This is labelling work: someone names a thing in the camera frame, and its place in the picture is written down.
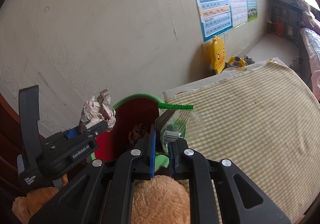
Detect orange plush seat cushion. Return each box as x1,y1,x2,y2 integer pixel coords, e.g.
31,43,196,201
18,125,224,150
12,175,190,223

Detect checkered yellow tablecloth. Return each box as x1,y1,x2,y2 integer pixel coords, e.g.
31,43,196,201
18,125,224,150
164,60,319,222

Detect green clear plastic wrapper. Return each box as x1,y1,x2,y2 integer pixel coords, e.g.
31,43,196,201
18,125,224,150
155,102,203,154

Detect white red paper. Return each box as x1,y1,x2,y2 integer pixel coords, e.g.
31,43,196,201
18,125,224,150
79,89,116,133

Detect black shelf unit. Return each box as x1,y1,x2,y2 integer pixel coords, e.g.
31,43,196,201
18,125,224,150
267,0,303,42

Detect plaid bed quilt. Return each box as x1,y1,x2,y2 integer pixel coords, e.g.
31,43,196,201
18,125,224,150
300,28,319,101

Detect left hand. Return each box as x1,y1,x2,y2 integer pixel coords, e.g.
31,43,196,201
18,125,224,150
27,187,59,216

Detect yellow duck toy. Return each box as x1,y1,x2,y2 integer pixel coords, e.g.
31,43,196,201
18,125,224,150
209,35,226,75

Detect red green trash bin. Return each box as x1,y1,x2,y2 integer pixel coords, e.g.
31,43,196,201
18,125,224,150
89,92,187,172

